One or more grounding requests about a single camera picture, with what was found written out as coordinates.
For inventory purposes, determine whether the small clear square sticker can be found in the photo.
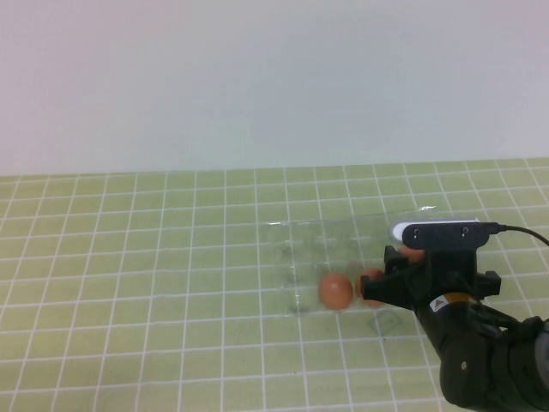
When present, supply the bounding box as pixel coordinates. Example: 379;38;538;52
367;310;404;336

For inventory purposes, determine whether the green checked tablecloth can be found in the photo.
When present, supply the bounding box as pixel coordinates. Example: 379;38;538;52
0;157;549;412

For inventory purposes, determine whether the clear plastic egg tray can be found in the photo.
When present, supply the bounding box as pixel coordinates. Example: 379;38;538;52
259;205;435;319

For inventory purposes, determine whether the brown egg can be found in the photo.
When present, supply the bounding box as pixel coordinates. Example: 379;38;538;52
359;267;388;309
397;245;427;264
318;272;354;311

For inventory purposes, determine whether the black camera cable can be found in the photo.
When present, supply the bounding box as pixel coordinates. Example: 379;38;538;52
487;221;549;248

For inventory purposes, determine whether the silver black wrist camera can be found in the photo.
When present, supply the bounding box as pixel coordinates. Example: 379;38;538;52
387;218;492;251

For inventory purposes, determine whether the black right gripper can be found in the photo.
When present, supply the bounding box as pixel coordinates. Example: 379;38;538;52
359;245;503;310

